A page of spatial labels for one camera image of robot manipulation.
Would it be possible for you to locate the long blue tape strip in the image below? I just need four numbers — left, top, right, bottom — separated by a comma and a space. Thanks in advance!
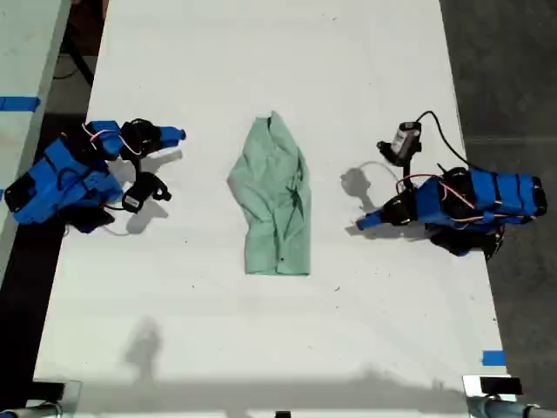
0, 95, 42, 113

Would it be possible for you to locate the small black box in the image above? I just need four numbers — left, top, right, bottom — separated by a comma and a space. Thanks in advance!
480, 376, 523, 395

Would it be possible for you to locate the black camera cable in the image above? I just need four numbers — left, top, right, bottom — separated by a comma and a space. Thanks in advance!
413, 110, 480, 173

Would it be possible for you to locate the black floor cable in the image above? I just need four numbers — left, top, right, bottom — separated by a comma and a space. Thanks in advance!
54, 39, 96, 88

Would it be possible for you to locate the pale green T-shirt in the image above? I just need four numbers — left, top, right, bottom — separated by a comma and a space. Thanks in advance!
225, 110, 313, 276

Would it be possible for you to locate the silver bracket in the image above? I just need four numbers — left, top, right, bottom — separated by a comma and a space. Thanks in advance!
461, 374, 524, 401
31, 379, 84, 402

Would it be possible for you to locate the arm red white wire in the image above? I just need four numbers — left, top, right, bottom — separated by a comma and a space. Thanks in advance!
437, 180, 502, 226
81, 122, 147, 158

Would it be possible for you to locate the short blue tape strip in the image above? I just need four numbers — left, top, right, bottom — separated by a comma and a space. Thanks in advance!
481, 349, 507, 367

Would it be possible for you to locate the pale side table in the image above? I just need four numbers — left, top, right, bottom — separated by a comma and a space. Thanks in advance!
0, 0, 73, 280

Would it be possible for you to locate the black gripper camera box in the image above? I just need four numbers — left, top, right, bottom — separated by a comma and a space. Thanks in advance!
376, 121, 424, 167
121, 172, 173, 214

